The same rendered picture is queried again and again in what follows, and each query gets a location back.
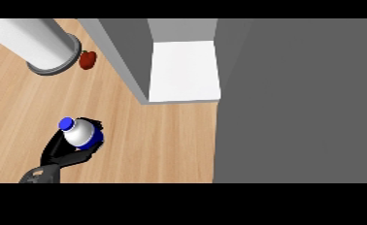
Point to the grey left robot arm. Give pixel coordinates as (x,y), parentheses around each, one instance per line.
(39,175)

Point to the grey open cabinet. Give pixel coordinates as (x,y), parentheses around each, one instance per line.
(162,70)

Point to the white cylindrical appliance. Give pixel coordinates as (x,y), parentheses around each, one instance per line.
(36,43)

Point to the red bell pepper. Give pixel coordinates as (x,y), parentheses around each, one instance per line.
(88,59)

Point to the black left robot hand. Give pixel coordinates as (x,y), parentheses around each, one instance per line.
(57,157)

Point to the white blue-capped water bottle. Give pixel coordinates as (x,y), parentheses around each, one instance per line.
(82,133)

